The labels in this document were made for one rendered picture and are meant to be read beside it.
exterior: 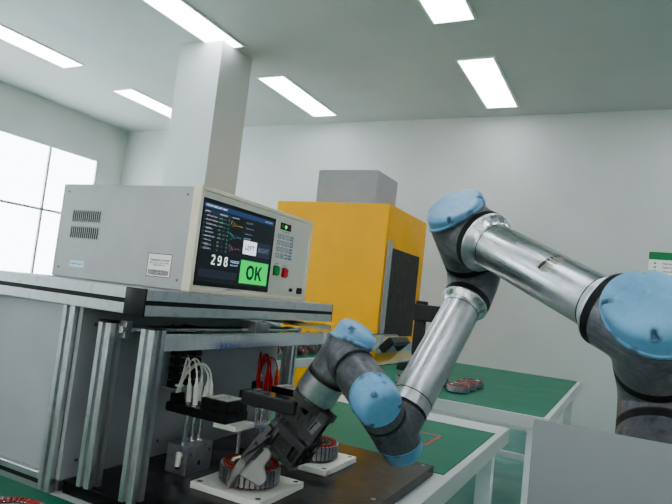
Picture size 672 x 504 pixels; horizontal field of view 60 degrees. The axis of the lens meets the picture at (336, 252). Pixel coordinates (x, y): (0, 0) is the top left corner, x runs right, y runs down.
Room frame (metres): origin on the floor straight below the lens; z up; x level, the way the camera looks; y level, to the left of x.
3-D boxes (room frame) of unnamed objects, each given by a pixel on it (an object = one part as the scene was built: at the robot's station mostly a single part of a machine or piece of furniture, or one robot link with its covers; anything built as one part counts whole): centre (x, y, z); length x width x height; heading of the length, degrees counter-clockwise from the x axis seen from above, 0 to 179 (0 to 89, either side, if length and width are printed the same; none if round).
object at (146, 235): (1.36, 0.34, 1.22); 0.44 x 0.39 x 0.20; 153
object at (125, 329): (1.29, 0.21, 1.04); 0.62 x 0.02 x 0.03; 153
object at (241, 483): (1.10, 0.11, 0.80); 0.11 x 0.11 x 0.04
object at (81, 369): (1.32, 0.28, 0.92); 0.66 x 0.01 x 0.30; 153
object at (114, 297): (1.35, 0.34, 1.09); 0.68 x 0.44 x 0.05; 153
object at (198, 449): (1.16, 0.24, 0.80); 0.07 x 0.05 x 0.06; 153
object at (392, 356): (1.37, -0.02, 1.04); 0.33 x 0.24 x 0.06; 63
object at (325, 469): (1.31, 0.00, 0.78); 0.15 x 0.15 x 0.01; 63
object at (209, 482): (1.10, 0.11, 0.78); 0.15 x 0.15 x 0.01; 63
